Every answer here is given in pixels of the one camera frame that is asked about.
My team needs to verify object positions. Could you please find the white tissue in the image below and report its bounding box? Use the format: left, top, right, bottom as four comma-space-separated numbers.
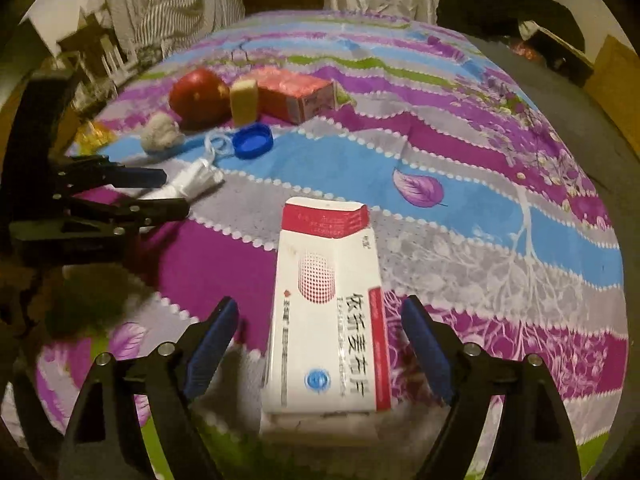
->
140, 112, 186, 154

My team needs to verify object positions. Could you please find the white plastic wrapper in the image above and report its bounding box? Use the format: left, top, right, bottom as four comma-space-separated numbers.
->
142, 133, 234, 203

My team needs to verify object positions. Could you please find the blue bottle cap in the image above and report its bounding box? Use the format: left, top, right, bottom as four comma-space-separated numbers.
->
231, 122, 274, 159

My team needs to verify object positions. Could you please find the white red medicine box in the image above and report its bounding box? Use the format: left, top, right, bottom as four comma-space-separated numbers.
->
260, 196, 392, 446

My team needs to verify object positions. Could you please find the yellow snack wrapper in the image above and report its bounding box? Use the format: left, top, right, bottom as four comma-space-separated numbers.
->
74, 122, 117, 156

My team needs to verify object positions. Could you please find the wooden chair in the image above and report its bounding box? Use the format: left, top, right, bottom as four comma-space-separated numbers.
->
56, 13, 140, 88

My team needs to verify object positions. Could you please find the red apple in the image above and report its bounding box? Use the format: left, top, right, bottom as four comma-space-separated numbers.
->
168, 67, 230, 129

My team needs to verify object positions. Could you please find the yellow sponge block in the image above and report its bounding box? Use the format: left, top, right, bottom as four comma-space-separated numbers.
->
230, 79, 259, 128

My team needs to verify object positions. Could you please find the pink juice carton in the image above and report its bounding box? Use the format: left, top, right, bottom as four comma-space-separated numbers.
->
242, 66, 336, 125

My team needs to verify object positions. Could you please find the colourful striped bed sheet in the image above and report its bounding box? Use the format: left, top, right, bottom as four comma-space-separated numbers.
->
1, 11, 629, 479

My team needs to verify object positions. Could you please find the dark grey mattress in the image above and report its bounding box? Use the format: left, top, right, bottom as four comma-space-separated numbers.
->
464, 34, 640, 281

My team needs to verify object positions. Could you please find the wooden bed headboard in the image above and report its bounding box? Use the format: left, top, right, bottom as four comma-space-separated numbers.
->
585, 35, 640, 155

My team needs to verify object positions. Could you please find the black cloth pile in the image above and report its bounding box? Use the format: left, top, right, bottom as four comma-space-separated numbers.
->
436, 0, 585, 51

